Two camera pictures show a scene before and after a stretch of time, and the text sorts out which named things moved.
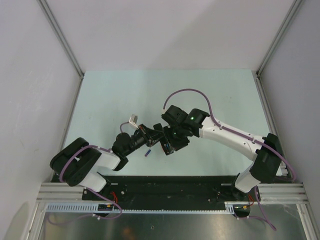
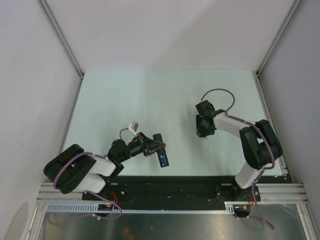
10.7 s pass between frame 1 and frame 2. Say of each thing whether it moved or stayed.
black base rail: stayed
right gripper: moved
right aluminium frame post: stayed
